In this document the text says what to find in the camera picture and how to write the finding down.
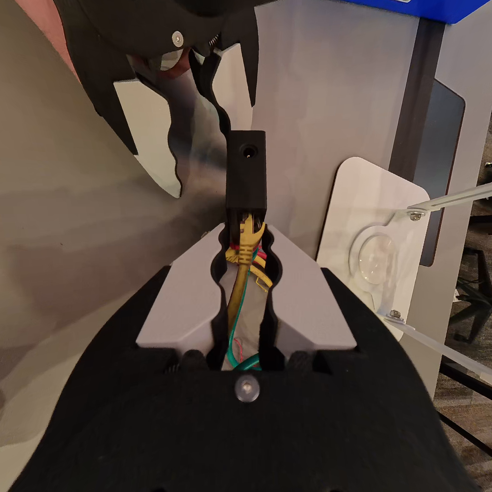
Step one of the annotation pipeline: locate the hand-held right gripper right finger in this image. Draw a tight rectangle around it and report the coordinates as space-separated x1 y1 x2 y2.
258 224 358 370

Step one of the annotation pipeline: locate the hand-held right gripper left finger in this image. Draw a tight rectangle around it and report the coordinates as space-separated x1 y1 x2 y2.
135 222 228 370

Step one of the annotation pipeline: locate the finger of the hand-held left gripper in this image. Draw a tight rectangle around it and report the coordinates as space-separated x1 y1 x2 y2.
112 73 184 199
188 42 253 132

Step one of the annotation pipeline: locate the red ethernet cable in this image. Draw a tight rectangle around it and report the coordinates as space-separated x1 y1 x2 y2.
230 241 268 264

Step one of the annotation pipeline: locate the green ethernet cable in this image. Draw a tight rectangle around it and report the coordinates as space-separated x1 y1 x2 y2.
227 265 266 371

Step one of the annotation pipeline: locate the yellow ethernet cable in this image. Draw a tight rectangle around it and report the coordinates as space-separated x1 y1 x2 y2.
225 213 273 339

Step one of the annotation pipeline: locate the black ethernet port block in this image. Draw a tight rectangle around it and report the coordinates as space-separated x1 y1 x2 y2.
225 131 268 231

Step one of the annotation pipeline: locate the person's left hand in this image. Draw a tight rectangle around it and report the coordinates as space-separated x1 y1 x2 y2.
52 0 85 83

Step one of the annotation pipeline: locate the white base clear stand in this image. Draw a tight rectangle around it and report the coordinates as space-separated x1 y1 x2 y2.
315 157 492 379

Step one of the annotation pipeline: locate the black office chair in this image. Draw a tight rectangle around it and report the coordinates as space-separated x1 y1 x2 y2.
452 215 492 344

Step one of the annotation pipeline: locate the blue plastic bin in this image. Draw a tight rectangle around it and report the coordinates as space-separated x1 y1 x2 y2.
355 0 462 24

